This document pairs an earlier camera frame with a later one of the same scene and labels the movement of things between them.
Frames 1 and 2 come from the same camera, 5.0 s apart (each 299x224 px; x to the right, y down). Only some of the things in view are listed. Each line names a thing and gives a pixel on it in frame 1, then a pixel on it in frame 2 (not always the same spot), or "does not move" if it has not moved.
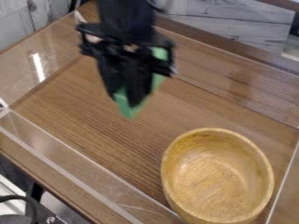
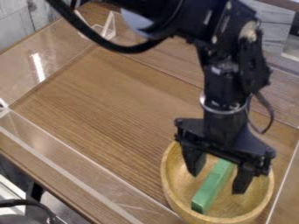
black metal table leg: x=37 y=192 does not move
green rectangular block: x=122 y=96 → x=213 y=186
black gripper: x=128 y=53 → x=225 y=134
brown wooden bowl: x=218 y=175 does not move
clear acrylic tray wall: x=70 y=179 does not move
